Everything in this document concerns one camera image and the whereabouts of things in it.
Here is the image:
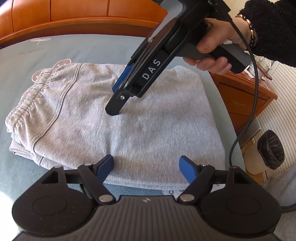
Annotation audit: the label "grey sweatpants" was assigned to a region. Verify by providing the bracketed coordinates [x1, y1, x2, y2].
[5, 63, 225, 190]

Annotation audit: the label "person right forearm black sleeve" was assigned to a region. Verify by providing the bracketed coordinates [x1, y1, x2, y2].
[239, 0, 295, 67]

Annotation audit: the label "person right hand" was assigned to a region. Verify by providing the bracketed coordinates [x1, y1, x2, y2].
[184, 18, 255, 75]

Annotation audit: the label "black bin bag basket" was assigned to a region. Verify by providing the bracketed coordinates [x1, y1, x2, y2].
[243, 130, 285, 175]

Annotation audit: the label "person legs grey trousers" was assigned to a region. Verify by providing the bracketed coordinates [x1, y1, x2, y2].
[262, 171, 296, 241]

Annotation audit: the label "wooden bedside cabinet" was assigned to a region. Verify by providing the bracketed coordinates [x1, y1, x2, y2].
[211, 72, 278, 133]

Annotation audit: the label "teal floral bed sheet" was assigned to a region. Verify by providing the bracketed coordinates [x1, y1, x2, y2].
[1, 35, 235, 200]

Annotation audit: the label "dark bead bracelet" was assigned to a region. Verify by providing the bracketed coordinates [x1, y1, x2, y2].
[235, 14, 258, 47]

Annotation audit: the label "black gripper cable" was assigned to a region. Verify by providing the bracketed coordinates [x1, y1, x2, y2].
[227, 18, 260, 168]

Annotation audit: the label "wooden bed frame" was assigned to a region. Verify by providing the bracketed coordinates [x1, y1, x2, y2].
[1, 0, 167, 48]

